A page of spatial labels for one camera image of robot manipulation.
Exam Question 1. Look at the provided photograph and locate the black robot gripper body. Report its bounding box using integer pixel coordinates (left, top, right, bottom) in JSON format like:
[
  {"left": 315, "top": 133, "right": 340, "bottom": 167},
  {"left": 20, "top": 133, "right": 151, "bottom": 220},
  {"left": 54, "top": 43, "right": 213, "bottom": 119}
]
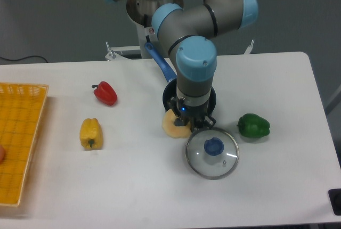
[{"left": 167, "top": 95, "right": 216, "bottom": 129}]

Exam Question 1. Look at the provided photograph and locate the plain tan donut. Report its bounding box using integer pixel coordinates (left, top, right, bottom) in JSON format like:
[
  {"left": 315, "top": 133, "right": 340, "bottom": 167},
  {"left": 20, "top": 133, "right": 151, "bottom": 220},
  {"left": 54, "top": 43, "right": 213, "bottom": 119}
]
[{"left": 162, "top": 109, "right": 191, "bottom": 138}]

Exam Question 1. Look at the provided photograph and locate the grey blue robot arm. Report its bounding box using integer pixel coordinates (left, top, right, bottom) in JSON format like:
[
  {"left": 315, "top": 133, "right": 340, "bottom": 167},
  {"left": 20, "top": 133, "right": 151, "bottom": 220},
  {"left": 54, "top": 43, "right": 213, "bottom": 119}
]
[{"left": 111, "top": 0, "right": 258, "bottom": 130}]

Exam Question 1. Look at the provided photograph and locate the glass lid with blue knob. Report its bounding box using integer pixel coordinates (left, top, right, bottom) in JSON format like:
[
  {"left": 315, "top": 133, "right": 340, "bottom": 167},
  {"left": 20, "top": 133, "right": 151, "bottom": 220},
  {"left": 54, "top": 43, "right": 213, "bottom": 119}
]
[{"left": 185, "top": 127, "right": 239, "bottom": 180}]

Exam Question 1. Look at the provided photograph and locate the green bell pepper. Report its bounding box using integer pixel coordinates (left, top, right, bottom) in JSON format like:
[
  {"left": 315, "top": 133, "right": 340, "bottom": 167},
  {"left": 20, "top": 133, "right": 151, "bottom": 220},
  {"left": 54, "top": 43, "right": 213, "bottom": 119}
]
[{"left": 237, "top": 113, "right": 270, "bottom": 138}]

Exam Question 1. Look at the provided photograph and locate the red bell pepper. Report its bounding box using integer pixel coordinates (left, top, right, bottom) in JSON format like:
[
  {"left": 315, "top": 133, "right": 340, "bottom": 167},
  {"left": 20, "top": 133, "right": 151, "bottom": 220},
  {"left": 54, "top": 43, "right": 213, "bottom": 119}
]
[{"left": 92, "top": 81, "right": 118, "bottom": 106}]

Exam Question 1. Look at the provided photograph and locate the yellow bell pepper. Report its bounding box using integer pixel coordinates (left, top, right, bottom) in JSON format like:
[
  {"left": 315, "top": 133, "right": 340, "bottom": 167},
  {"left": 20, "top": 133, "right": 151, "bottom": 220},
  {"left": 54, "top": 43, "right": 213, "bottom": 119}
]
[{"left": 79, "top": 118, "right": 103, "bottom": 150}]

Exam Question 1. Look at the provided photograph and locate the yellow woven basket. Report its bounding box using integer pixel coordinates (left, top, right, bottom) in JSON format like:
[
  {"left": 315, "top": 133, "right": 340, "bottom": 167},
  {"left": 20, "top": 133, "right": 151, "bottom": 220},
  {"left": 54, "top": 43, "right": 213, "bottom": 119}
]
[{"left": 1, "top": 82, "right": 49, "bottom": 207}]

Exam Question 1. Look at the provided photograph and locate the black device at table corner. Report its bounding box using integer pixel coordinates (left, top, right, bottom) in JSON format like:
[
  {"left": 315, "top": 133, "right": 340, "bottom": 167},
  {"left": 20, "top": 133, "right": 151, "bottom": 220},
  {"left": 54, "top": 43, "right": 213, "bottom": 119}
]
[{"left": 328, "top": 189, "right": 341, "bottom": 216}]

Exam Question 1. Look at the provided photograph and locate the dark blue pot with handle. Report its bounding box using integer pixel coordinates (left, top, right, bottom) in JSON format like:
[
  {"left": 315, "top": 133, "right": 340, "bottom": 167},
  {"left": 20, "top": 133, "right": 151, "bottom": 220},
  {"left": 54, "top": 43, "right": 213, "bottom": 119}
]
[{"left": 144, "top": 42, "right": 216, "bottom": 111}]

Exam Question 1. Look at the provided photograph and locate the black cable on floor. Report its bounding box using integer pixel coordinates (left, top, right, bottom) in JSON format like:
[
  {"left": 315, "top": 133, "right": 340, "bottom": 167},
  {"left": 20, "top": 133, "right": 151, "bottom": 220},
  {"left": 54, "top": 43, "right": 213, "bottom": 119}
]
[{"left": 0, "top": 55, "right": 49, "bottom": 63}]

